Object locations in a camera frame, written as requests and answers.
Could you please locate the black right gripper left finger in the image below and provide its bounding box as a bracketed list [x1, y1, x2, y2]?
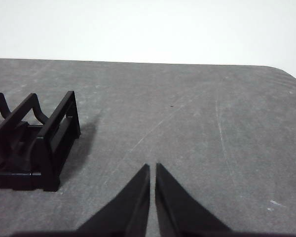
[11, 162, 151, 237]

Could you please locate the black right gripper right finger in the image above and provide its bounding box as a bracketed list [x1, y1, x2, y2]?
[154, 162, 296, 237]

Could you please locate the black plastic dish rack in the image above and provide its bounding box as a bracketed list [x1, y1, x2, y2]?
[0, 90, 81, 192]

